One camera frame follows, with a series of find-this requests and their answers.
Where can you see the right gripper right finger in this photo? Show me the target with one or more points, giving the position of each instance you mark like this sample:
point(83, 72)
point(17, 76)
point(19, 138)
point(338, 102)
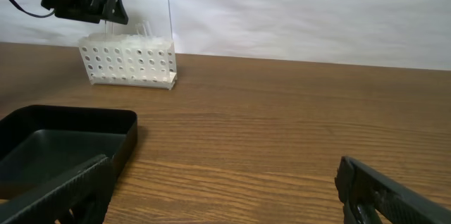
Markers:
point(394, 199)

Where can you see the white test tube rack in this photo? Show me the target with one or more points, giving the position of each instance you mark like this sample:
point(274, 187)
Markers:
point(127, 65)

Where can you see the black tray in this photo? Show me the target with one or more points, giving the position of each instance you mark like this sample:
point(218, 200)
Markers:
point(53, 139)

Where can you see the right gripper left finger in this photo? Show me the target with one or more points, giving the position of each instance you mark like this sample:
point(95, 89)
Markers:
point(63, 192)

